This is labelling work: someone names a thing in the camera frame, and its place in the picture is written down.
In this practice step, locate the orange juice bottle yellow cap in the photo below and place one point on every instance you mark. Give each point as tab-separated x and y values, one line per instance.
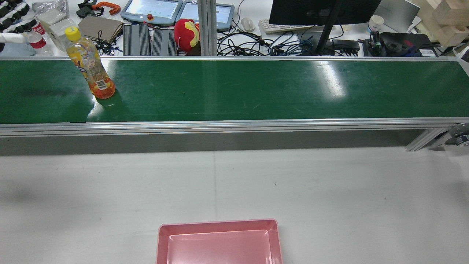
92	60

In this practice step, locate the pink plastic basket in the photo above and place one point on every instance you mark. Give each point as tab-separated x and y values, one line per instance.
220	245

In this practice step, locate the green conveyor belt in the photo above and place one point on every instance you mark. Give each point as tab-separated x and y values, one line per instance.
256	91
234	126

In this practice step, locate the white computer mouse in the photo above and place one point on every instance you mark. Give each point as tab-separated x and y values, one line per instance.
248	24

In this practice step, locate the red yellow plush toy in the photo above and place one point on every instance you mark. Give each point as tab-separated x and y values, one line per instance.
185	35

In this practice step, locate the grey finned power unit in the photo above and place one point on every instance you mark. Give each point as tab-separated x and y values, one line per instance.
164	42
136	39

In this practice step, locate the white keyboard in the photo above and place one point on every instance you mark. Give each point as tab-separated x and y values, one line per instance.
282	26

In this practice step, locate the grey teach pendant red button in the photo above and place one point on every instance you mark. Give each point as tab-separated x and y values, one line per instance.
152	10

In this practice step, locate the black computer monitor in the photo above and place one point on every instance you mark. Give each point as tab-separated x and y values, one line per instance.
322	11

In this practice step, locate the brown cardboard folder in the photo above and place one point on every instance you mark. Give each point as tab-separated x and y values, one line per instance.
100	28

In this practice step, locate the orange bar clamp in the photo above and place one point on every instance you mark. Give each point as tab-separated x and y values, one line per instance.
108	7

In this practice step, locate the white paper cup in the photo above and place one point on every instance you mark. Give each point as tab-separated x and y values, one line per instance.
376	24

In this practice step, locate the black equipment case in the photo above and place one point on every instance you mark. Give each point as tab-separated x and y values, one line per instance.
406	42

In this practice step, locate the silver laptop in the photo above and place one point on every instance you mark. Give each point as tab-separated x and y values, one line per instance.
397	14

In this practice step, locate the white carton box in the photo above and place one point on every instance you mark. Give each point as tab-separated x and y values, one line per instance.
58	30
52	17

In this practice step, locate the water bottle red label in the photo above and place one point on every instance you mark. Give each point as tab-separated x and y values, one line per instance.
39	28
38	42

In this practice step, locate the clear plastic bag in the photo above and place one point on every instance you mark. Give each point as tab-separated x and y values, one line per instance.
51	5

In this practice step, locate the pale blue cloth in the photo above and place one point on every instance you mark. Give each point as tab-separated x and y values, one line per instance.
14	47

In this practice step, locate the light wooden blocks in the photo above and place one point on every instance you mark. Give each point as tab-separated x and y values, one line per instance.
445	20

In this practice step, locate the black white device row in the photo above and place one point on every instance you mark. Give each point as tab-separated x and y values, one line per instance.
13	14

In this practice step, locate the aluminium profile post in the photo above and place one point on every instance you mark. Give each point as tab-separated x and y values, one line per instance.
207	25

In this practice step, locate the metal conveyor end bracket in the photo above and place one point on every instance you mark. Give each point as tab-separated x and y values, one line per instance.
458	135

